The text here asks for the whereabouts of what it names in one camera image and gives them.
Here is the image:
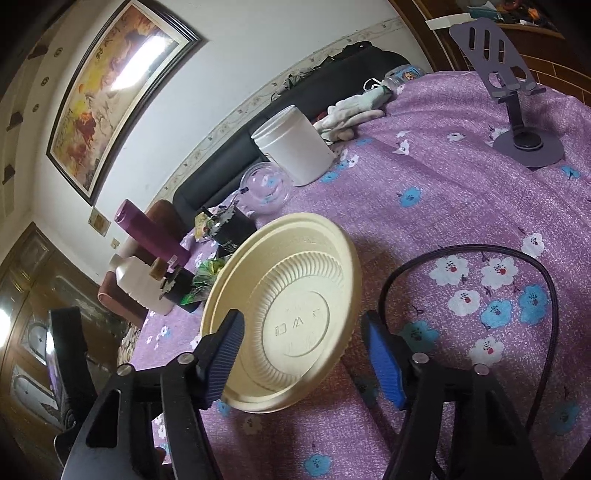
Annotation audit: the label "small ribbed beige bowl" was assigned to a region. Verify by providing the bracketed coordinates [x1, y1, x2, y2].
[199, 212, 363, 414]

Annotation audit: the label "white plastic bottle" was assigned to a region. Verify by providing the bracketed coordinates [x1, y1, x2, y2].
[110, 240, 172, 317]

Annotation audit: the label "black cup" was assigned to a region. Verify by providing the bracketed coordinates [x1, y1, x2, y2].
[210, 203, 258, 259]
[159, 258, 197, 315]

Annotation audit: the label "purple phone stand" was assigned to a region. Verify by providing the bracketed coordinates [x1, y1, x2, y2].
[449, 17, 566, 169]

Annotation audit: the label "yellow snack packet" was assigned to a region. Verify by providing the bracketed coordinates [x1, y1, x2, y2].
[193, 210, 213, 241]

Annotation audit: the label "green snack packet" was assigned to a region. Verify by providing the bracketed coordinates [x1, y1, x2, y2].
[182, 257, 227, 305]

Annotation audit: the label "black sofa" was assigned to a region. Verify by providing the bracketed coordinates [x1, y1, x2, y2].
[172, 41, 411, 232]

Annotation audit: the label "white plastic jar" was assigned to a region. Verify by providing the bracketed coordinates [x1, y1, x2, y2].
[250, 104, 335, 188]

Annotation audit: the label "purple thermos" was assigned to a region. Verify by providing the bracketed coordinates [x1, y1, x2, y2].
[115, 199, 190, 268]

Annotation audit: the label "purple floral tablecloth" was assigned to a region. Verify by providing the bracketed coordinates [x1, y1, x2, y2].
[115, 69, 591, 480]

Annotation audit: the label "blue patterned container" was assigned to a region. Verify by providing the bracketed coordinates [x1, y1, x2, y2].
[382, 65, 426, 93]

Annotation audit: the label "white gloves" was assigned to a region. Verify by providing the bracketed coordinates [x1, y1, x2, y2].
[315, 85, 393, 143]

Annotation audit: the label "framed wall painting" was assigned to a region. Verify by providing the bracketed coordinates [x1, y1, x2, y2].
[46, 0, 206, 206]

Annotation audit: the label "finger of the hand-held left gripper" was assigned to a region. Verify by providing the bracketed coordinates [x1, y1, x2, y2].
[48, 306, 100, 425]

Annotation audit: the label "clear glass bowl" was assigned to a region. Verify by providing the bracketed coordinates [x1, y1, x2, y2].
[241, 161, 293, 215]

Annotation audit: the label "brown chair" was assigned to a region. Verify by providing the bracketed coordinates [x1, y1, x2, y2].
[98, 199, 190, 324]

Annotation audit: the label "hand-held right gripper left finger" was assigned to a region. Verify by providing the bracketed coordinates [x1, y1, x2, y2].
[60, 309, 245, 480]

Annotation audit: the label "black cable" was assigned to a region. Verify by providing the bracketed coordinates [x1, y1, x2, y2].
[378, 244, 557, 480]

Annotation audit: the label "wooden cabinet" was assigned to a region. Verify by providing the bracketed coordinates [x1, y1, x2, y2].
[392, 0, 591, 100]

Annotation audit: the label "wooden door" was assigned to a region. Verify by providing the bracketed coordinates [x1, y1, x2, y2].
[0, 222, 130, 462]

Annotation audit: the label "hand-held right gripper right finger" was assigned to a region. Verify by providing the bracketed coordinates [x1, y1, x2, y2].
[361, 310, 543, 480]

